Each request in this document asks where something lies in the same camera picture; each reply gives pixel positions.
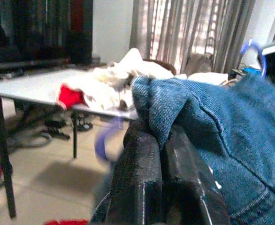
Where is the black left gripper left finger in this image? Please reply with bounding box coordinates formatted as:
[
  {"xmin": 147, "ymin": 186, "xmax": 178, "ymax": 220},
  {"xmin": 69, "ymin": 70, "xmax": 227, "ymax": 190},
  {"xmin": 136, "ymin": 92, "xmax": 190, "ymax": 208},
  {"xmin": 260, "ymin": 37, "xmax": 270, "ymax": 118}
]
[{"xmin": 106, "ymin": 123, "xmax": 163, "ymax": 225}]

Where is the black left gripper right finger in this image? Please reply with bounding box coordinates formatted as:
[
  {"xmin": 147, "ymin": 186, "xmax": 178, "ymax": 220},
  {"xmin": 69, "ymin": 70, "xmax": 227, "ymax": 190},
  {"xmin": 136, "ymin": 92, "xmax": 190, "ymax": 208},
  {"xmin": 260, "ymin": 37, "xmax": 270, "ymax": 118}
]
[{"xmin": 162, "ymin": 127, "xmax": 231, "ymax": 225}]

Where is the blue denim jacket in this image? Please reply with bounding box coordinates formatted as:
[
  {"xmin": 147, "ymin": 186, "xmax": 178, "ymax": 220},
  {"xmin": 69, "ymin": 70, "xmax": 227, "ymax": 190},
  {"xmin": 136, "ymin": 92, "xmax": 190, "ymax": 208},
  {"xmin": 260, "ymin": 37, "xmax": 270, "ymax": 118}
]
[{"xmin": 89, "ymin": 75, "xmax": 275, "ymax": 225}]

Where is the white folded cloth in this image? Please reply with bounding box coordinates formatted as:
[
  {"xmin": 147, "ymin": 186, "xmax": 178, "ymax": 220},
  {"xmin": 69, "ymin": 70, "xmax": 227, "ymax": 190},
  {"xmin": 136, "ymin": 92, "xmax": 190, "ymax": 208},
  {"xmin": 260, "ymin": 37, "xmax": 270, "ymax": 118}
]
[{"xmin": 186, "ymin": 72, "xmax": 229, "ymax": 86}]

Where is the grey cushion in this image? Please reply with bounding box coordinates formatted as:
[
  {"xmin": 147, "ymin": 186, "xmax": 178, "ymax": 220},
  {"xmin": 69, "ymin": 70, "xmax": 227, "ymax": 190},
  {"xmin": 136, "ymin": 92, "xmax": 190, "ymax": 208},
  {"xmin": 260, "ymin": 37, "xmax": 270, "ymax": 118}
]
[{"xmin": 183, "ymin": 52, "xmax": 214, "ymax": 75}]

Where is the white clothes pile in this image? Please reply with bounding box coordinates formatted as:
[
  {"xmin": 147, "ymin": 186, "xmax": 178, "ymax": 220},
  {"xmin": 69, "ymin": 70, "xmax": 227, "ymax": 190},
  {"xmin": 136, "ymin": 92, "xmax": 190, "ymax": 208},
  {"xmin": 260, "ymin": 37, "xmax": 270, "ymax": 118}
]
[{"xmin": 49, "ymin": 48, "xmax": 176, "ymax": 112}]

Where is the red cloth with white trim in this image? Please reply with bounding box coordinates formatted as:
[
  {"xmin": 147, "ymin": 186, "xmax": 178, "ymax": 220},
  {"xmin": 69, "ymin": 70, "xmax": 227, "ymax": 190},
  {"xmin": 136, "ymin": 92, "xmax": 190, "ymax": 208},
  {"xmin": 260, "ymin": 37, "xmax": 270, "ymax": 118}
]
[{"xmin": 56, "ymin": 83, "xmax": 86, "ymax": 110}]

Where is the grey striped curtain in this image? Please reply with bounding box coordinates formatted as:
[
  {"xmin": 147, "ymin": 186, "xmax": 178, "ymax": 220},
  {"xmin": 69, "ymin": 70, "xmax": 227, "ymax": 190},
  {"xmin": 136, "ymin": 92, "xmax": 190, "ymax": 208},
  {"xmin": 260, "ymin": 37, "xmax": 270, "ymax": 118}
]
[{"xmin": 129, "ymin": 0, "xmax": 255, "ymax": 75}]

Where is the brown cushion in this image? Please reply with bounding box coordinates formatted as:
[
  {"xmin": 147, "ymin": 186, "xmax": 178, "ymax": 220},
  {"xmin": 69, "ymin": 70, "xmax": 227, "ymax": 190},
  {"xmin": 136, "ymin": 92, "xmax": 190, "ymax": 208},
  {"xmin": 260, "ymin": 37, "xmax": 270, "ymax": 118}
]
[{"xmin": 143, "ymin": 59, "xmax": 177, "ymax": 75}]

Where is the white table with black legs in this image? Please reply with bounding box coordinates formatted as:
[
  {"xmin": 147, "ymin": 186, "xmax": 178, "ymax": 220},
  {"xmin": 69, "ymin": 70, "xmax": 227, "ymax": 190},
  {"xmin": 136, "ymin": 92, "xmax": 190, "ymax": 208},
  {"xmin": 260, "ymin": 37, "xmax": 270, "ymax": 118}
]
[{"xmin": 0, "ymin": 67, "xmax": 140, "ymax": 218}]

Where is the black low shelf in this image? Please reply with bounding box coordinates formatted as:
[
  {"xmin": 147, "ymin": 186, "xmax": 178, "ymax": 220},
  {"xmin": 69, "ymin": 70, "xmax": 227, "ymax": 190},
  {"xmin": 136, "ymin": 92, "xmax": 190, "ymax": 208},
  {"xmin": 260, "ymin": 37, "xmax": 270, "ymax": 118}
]
[{"xmin": 0, "ymin": 58, "xmax": 71, "ymax": 79}]

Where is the black tall cabinet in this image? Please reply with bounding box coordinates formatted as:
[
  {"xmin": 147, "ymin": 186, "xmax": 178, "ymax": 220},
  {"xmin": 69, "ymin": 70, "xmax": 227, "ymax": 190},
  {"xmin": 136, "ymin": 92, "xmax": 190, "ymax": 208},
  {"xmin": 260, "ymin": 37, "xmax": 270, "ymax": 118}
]
[{"xmin": 0, "ymin": 0, "xmax": 93, "ymax": 65}]

